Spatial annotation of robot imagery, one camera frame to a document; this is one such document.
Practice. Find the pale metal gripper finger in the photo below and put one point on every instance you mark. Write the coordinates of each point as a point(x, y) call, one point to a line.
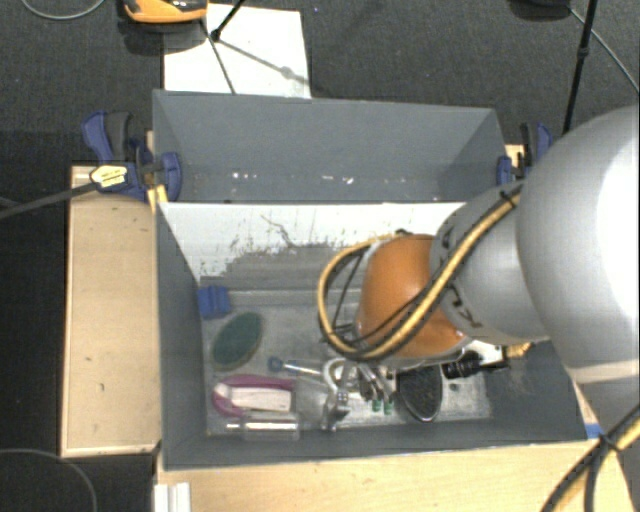
point(336, 419)
point(341, 398)

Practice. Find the dark green oval pad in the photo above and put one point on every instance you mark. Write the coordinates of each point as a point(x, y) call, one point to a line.
point(237, 341)

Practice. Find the blue sponge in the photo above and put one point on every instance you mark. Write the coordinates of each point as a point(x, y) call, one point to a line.
point(213, 302)

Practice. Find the grey metal bin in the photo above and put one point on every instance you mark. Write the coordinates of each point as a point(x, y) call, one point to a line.
point(310, 150)

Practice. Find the pale wood flat board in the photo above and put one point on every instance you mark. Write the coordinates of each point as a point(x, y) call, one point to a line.
point(112, 320)

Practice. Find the black cylinder on white bracket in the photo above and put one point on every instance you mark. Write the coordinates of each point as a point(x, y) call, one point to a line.
point(462, 369)

